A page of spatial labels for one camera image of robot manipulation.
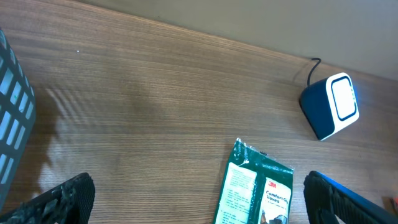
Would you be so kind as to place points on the grey plastic mesh basket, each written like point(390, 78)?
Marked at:
point(17, 114)

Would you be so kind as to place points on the green white gloves packet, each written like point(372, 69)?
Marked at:
point(255, 189)

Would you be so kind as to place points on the red stick sachet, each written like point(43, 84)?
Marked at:
point(390, 204)

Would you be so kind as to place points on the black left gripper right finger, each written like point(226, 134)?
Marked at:
point(330, 202)

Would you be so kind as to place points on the white barcode scanner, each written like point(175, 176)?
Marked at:
point(330, 105)

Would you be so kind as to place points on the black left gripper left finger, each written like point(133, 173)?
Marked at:
point(69, 202)

